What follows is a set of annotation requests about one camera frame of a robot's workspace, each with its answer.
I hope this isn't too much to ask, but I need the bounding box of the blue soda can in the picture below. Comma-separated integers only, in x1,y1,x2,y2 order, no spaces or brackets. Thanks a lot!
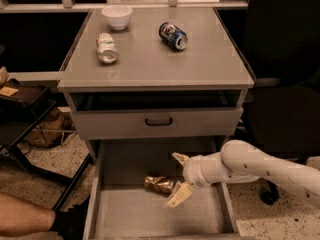
159,22,188,51

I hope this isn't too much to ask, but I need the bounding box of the brown box on table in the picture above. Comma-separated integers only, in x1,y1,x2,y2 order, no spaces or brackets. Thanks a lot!
0,79,50,106

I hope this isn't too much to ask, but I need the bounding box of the grey drawer cabinet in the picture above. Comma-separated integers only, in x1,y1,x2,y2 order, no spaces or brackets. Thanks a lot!
58,8,254,154

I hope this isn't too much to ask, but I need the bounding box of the brown bag on floor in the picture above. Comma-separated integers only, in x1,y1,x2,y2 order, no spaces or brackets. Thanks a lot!
24,108,67,148

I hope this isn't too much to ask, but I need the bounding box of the person's bare leg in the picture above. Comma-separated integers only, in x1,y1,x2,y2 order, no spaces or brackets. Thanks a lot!
0,193,56,237

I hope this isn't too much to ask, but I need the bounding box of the black side table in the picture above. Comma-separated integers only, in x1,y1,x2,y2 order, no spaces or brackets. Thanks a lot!
0,86,92,210

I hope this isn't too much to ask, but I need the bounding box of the black shoe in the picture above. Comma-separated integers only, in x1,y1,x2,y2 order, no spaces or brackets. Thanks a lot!
50,198,89,240

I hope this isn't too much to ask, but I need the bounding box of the black drawer handle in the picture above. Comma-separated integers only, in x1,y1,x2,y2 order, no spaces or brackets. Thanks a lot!
145,117,173,127

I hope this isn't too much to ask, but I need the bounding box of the white bowl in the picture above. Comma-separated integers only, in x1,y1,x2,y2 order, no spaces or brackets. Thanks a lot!
102,5,133,30

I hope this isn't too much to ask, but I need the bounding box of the closed grey upper drawer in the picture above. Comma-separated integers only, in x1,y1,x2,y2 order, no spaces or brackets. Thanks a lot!
72,107,243,140

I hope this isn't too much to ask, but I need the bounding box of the crushed white silver can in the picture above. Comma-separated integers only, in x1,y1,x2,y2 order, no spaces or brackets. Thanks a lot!
96,33,118,64

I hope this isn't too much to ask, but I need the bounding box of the crushed orange can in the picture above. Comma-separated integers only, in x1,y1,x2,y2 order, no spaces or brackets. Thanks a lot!
144,175,174,194

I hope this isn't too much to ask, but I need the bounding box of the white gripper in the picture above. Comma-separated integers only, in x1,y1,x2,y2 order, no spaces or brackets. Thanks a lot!
166,152,209,208

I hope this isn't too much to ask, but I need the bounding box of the black office chair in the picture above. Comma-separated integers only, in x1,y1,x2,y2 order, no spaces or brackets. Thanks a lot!
219,0,320,206

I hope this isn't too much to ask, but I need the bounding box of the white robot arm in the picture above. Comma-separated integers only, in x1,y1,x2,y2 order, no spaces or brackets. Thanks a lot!
167,140,320,208

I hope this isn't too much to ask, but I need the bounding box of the open grey middle drawer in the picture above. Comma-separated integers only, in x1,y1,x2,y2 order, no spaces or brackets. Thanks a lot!
83,137,255,240

